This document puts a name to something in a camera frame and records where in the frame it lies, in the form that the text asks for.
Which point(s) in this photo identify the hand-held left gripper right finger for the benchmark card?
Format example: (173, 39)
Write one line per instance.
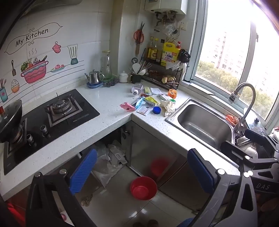
(200, 172)

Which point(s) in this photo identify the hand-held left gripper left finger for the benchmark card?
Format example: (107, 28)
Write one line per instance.
(84, 171)

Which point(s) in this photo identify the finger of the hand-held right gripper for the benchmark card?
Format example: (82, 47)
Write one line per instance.
(235, 150)
(259, 136)

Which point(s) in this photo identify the white glove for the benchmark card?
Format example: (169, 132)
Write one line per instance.
(167, 107)

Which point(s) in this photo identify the blue round lid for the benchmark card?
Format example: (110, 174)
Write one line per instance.
(157, 110)

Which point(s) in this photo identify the pink wrapper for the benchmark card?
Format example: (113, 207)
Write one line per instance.
(126, 106)

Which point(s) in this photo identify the green and white medicine box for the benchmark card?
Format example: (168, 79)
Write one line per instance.
(165, 97)

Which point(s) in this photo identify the white sachet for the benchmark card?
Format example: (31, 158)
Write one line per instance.
(143, 110)

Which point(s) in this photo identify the orange plastic packaging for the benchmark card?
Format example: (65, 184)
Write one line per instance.
(172, 93)

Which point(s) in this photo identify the yellow foil pouch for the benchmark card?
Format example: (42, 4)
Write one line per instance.
(151, 101)

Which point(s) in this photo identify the blue and white wrapper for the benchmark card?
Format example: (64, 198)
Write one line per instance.
(138, 103)

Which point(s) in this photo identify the clear bottle with white cap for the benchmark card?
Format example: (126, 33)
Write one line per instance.
(136, 88)

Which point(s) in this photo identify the person's right hand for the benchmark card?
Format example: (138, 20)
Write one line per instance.
(269, 205)

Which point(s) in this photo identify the clear plastic bags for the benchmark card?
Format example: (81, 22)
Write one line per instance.
(104, 170)

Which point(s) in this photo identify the beige floor rag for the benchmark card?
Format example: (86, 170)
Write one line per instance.
(86, 199)

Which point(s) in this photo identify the orange mesh scrubber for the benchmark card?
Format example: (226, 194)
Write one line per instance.
(231, 119)

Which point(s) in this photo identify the stainless steel sink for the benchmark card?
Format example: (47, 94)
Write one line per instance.
(200, 126)

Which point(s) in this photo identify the steel gooseneck faucet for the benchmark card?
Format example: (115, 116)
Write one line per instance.
(250, 91)

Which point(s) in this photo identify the black glass gas cooktop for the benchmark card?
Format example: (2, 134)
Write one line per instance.
(87, 113)

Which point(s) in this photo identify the red plastic basin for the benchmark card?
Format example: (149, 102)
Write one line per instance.
(143, 189)

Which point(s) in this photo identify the metal cabinet door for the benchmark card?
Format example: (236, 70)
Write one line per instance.
(148, 141)

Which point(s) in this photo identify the blue saucer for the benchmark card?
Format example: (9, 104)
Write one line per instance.
(91, 86)

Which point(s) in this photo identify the wok with glass lid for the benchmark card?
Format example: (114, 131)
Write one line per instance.
(11, 117)

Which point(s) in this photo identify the steel wool scouring pad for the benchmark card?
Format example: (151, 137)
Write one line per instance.
(110, 83)

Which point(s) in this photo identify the white folded napkin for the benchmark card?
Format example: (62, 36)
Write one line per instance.
(156, 90)

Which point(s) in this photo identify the small steel teapot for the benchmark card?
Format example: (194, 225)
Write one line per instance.
(94, 78)

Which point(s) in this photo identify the green plastic dish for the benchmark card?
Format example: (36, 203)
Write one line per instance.
(109, 78)

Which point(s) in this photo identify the yellow bristle scrub brush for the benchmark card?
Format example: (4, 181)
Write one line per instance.
(147, 90)

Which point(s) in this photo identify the ginger root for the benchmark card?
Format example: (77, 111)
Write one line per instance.
(165, 80)

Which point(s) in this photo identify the white ceramic lidded jar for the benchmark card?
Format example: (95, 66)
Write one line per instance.
(123, 78)

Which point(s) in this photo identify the white plastic bag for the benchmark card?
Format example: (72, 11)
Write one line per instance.
(177, 66)

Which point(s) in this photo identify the clear glass carafe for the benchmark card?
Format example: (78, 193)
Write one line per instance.
(106, 67)

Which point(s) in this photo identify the black plastic bag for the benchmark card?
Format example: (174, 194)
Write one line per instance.
(184, 56)

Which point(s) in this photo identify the dried red chilies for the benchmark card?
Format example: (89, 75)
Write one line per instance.
(157, 73)

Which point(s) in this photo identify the yellow detergent jug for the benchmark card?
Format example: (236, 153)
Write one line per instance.
(171, 54)

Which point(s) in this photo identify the white plastic serving spoon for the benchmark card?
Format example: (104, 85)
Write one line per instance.
(142, 71)

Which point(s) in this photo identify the white rice paddle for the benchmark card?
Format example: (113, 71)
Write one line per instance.
(136, 67)

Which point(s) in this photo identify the red pump bottle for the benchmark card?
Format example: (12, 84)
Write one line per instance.
(179, 45)

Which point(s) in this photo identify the dark sauce bottle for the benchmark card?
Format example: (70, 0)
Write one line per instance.
(162, 54)

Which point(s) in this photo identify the metal strainer ladle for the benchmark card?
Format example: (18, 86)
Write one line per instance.
(134, 59)

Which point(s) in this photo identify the yellow label sauce bottle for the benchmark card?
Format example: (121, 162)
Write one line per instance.
(156, 52)

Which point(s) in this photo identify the amber oil bottle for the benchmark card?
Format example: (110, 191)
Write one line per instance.
(150, 51)

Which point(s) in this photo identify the water heater pipes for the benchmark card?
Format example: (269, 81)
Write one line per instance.
(162, 18)

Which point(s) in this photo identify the white water heater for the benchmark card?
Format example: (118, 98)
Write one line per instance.
(165, 5)

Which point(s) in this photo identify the grey range hood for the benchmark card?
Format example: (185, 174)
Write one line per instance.
(65, 2)

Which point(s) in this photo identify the cartoon kitchen wall sticker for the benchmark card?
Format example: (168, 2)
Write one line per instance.
(34, 72)

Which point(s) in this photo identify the white window frame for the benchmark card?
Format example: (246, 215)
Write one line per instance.
(197, 32)

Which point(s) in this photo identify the white wall socket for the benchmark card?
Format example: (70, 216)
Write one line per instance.
(183, 25)

